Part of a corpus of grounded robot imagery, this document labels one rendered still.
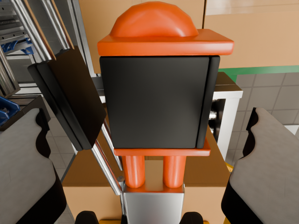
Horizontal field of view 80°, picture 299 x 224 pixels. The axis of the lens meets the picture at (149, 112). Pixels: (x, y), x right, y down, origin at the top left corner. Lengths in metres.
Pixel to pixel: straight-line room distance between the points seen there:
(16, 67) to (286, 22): 1.29
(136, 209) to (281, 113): 1.60
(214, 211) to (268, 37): 0.58
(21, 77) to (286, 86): 1.75
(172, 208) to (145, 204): 0.03
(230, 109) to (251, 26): 0.29
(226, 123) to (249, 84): 0.71
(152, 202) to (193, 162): 0.30
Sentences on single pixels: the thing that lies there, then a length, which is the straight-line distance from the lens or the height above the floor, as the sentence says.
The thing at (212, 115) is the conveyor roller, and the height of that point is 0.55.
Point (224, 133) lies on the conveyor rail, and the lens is 0.83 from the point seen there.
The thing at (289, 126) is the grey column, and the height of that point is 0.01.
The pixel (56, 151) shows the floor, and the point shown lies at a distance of 1.90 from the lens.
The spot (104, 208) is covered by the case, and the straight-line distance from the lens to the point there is 0.52.
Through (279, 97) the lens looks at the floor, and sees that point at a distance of 1.64.
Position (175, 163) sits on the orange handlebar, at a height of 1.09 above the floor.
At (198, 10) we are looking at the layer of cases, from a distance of 0.68.
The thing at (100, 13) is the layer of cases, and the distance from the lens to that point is 0.68.
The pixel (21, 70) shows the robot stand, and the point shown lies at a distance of 1.29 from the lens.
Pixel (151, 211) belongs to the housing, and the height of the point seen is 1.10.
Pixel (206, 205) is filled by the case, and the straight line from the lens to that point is 0.51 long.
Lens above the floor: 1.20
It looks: 58 degrees down
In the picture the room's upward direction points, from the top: 178 degrees counter-clockwise
